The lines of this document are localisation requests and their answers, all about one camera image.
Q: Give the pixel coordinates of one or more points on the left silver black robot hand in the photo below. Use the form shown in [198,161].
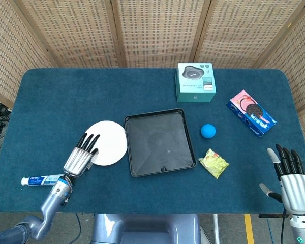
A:
[77,161]

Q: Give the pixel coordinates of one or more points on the blue ball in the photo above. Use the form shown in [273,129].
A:
[208,131]

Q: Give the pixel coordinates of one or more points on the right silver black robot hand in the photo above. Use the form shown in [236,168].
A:
[296,190]

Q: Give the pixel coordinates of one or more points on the blue pink cookie box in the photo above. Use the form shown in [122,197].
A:
[254,115]

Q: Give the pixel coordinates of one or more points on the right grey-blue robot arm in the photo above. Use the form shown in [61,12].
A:
[303,228]

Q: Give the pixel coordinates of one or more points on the dark blue table cloth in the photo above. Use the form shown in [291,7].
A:
[91,96]

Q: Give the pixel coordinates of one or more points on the yellow-green snack packet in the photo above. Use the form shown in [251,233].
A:
[214,164]

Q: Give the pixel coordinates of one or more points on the grey-blue robot torso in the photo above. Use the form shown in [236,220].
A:
[147,228]

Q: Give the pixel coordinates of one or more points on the woven wooden folding screen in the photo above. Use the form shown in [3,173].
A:
[155,30]

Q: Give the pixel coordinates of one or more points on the white round plate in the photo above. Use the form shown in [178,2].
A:
[110,142]

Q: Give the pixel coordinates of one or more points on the white table leg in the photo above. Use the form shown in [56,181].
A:
[216,228]

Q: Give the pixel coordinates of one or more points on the black square tray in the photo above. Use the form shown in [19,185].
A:
[158,142]

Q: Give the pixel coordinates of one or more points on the white blue toothpaste tube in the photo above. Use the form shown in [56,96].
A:
[38,180]

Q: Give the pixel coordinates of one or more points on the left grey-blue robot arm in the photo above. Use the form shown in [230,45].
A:
[53,197]

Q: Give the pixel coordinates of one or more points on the teal speaker box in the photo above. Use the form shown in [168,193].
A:
[195,84]

